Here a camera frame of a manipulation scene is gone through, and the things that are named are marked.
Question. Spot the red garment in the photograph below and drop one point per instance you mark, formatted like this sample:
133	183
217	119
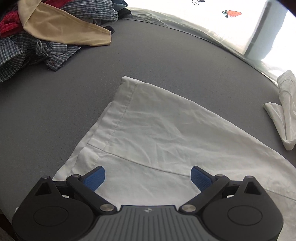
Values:
10	21

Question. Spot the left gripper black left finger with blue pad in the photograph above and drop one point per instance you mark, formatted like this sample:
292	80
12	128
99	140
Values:
75	194

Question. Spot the white carrot print curtain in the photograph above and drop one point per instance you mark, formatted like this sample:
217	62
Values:
261	32

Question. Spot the white cloth trousers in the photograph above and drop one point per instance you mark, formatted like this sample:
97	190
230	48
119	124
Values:
148	140

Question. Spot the tan beige garment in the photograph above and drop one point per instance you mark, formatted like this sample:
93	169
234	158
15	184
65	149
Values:
45	22

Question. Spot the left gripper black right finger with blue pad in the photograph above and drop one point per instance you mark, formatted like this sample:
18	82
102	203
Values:
213	188

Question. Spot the dark blue denim garment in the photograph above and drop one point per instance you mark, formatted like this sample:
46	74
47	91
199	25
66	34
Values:
121	7

